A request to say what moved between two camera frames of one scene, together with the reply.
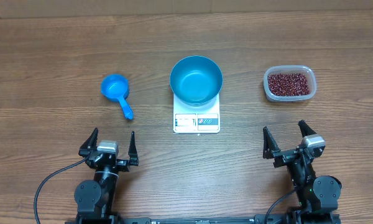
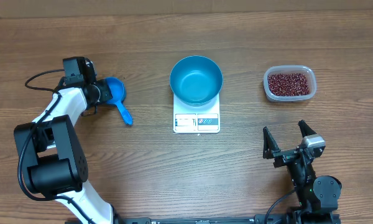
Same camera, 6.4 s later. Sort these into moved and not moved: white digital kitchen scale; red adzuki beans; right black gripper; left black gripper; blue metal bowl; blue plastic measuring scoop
Moved: left black gripper; blue plastic measuring scoop
Not moved: blue metal bowl; white digital kitchen scale; right black gripper; red adzuki beans
